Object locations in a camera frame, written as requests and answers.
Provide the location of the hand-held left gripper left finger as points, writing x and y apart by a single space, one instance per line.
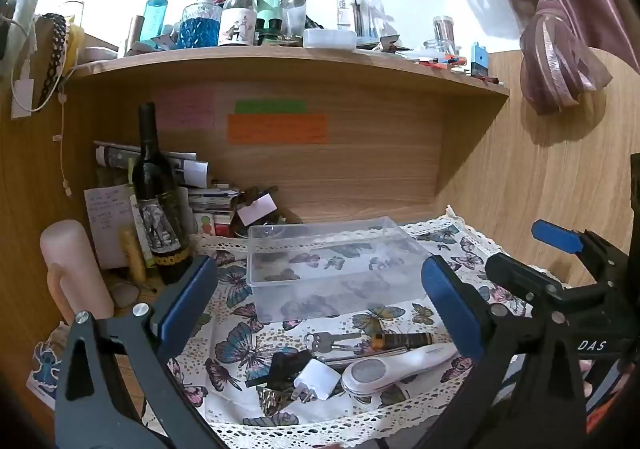
187 299

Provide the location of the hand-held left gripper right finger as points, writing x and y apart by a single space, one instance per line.
450 309

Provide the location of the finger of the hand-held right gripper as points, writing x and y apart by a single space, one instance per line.
520 274
555 236

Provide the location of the orange and black pen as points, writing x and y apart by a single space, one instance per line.
400 340

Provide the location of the white lint shaver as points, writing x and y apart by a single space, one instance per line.
380 371

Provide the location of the silver metal tool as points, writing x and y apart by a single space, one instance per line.
350 357

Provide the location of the black binder clip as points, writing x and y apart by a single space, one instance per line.
285 366

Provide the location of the gold patterned binder clip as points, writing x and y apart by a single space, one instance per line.
272 401

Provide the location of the silver keys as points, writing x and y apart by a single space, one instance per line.
320 340

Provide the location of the clear plastic box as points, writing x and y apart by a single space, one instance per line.
325 249

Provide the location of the white charger plug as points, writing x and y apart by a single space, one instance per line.
317 376

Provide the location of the butterfly print tablecloth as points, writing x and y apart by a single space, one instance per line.
240 344

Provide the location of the yellow tube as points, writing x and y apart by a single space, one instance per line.
132 254

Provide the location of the stack of books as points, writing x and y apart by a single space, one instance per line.
212 201

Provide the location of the dark wine bottle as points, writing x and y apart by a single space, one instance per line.
155 199

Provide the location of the handwritten paper note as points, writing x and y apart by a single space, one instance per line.
107 224

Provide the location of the brown box with white tag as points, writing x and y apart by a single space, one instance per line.
257 209

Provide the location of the rolled magazine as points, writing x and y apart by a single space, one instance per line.
170 164

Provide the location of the blue cartoon sticker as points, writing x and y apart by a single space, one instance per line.
45 364

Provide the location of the orange paper note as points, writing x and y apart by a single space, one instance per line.
277 129

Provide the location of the blue box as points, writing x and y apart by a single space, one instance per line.
478 60

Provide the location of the pink sticky note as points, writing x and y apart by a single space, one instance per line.
185 106

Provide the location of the green sticky note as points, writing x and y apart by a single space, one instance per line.
270 106

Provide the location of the short glass jar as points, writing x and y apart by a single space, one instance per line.
434 49

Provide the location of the mauve curtain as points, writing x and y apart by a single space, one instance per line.
550 4

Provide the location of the tall jar of sticks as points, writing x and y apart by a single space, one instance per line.
444 31

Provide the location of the wooden shelf board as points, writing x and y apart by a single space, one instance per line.
300 66

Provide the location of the glass bottle with blue liquid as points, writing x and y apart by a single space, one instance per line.
200 26

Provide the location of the yellow hanging item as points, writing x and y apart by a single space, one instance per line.
75 41

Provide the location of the tall light blue bottle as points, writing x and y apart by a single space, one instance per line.
155 16

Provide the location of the black lace headband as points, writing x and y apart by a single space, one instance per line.
59 44

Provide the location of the clear toothbrush package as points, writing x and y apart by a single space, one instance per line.
372 16
347 9

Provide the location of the clear bottle with white label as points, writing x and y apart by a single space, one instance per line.
240 9

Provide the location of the white plastic case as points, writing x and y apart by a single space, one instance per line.
330 39

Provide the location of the clear bottle with silver cap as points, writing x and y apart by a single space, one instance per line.
292 11

